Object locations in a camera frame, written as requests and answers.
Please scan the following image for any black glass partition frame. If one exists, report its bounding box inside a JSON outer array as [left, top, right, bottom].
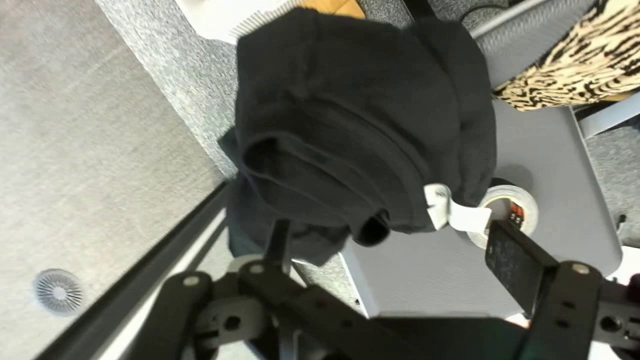
[[37, 181, 237, 360]]

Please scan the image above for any white tape roll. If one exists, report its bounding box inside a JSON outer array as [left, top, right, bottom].
[[458, 184, 540, 252]]

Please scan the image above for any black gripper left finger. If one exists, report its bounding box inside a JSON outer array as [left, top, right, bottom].
[[127, 218, 429, 360]]

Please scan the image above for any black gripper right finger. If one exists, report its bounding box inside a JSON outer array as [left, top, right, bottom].
[[485, 219, 640, 360]]

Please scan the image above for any gray mesh office chair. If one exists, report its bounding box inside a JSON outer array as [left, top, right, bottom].
[[338, 0, 640, 322]]

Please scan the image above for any round floor outlet cover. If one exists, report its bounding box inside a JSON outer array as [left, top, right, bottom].
[[30, 265, 87, 315]]

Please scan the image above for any leopard print cloth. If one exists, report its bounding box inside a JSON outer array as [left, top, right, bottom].
[[496, 0, 640, 112]]

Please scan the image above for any white plastic bin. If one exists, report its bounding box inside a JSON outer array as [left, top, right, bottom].
[[175, 0, 303, 45]]

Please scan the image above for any black shirt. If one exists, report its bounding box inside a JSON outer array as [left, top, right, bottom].
[[222, 7, 498, 267]]

